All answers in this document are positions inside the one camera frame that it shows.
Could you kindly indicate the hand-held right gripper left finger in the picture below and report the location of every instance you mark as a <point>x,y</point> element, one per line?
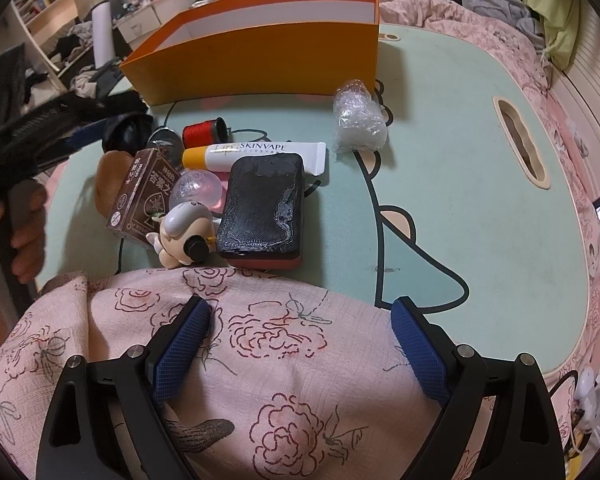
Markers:
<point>180,345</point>

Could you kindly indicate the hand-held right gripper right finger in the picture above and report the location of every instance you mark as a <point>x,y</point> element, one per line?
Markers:
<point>420,350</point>

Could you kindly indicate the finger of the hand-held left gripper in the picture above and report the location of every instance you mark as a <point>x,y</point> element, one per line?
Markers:
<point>50,115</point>
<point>87,133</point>

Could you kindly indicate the clear heart-shaped case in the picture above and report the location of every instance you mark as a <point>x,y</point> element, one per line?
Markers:
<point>195,187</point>

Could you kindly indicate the orange cardboard box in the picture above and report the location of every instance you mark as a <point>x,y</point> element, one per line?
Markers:
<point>230,75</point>

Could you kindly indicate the black block with red base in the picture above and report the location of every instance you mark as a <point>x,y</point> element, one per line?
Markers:
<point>260,205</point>

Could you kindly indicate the clear bubble wrap bundle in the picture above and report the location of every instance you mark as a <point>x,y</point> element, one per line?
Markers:
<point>357,120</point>

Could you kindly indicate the person's left hand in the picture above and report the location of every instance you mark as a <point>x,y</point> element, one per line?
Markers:
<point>30,240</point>

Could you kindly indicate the black round pouch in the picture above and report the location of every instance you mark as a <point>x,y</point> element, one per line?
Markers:
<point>127,130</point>

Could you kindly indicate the white shelf unit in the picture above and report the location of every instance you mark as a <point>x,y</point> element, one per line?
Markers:
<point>40,35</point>

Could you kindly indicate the round black-framed mirror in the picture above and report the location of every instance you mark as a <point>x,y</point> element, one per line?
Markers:
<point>166,139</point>

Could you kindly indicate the pile of clothes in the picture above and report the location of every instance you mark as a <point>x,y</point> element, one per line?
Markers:
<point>75,40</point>

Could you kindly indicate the brown paper carton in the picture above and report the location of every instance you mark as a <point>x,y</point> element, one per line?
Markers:
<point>140,195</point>

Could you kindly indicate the white roll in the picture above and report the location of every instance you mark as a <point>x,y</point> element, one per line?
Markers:
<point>102,35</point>

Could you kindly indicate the pink rose-print blanket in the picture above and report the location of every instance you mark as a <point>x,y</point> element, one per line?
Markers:
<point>280,385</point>

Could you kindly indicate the red thread spool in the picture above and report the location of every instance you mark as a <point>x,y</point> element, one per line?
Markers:
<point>197,132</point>

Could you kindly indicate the white toy figurine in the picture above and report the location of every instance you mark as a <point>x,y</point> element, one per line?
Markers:
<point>180,225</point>

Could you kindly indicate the white drawer cabinet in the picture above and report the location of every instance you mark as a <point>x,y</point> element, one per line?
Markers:
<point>140,25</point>

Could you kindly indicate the pink flat packet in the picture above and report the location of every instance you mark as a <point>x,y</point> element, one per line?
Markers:
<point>225,176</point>

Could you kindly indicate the white and yellow tube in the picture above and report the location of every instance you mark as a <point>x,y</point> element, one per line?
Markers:
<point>260,152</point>

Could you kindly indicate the light green lap table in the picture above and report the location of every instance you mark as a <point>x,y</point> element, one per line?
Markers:
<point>480,15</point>

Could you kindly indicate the grey clothing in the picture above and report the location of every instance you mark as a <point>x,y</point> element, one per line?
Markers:
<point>500,2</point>

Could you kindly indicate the light green cloth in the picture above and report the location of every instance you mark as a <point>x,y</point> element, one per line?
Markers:
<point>555,10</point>

